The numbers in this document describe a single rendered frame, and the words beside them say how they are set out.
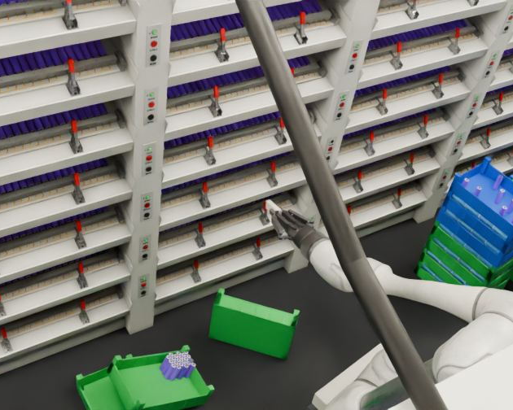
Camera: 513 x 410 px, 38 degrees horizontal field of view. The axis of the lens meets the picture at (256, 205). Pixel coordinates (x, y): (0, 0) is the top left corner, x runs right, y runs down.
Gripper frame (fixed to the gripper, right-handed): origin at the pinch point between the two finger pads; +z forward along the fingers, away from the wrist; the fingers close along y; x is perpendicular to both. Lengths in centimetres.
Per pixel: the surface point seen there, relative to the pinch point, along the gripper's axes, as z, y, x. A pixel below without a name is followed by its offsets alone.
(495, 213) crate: -20, 82, -18
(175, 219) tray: 21.2, -24.1, -8.3
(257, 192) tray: 21.3, 7.6, -8.2
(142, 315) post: 30, -35, -52
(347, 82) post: 12.2, 35.2, 30.4
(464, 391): -131, -67, 80
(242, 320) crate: 8, -6, -50
